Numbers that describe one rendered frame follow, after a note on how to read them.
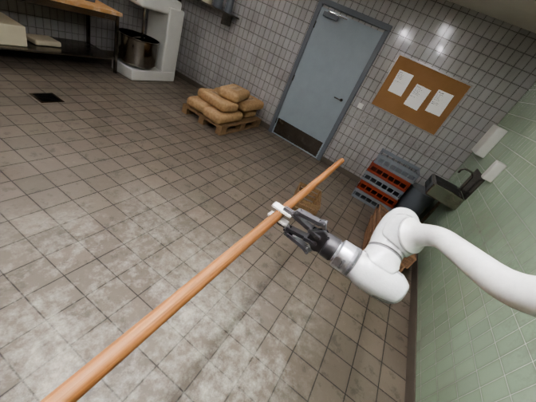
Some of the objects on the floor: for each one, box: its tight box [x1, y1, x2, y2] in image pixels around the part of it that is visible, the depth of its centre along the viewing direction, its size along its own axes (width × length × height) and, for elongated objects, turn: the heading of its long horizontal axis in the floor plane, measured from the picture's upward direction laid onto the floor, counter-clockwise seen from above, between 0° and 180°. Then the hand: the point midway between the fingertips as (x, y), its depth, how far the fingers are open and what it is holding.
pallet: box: [182, 103, 262, 136], centre depth 457 cm, size 120×80×14 cm, turn 123°
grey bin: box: [392, 183, 435, 217], centre depth 392 cm, size 38×38×55 cm
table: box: [0, 0, 123, 73], centre depth 347 cm, size 220×80×90 cm, turn 123°
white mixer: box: [112, 0, 184, 81], centre depth 455 cm, size 100×66×132 cm, turn 123°
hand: (280, 214), depth 84 cm, fingers closed on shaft, 3 cm apart
